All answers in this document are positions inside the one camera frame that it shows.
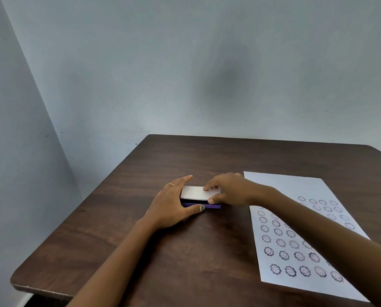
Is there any person's left hand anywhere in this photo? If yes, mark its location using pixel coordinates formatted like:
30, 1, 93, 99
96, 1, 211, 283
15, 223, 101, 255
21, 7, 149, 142
143, 175, 206, 229

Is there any person's left forearm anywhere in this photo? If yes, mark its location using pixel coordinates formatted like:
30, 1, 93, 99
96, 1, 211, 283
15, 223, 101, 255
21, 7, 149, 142
67, 217, 163, 307

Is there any white paper with stamped faces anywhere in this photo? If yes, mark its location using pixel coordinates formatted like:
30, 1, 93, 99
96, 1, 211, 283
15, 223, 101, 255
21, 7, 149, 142
243, 171, 370, 303

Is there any purple ink pad box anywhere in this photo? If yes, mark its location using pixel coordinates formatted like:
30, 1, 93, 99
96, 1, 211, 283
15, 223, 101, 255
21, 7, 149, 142
180, 185, 222, 209

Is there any person's right forearm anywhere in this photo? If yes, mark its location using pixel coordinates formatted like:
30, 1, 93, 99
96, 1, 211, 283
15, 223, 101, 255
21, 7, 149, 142
251, 185, 381, 307

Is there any person's right hand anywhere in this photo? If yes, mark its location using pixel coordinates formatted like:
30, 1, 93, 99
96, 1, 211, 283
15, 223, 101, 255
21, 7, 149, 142
203, 173, 258, 206

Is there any brown wooden table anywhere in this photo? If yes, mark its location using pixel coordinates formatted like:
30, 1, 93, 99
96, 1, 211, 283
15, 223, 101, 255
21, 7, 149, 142
10, 134, 381, 307

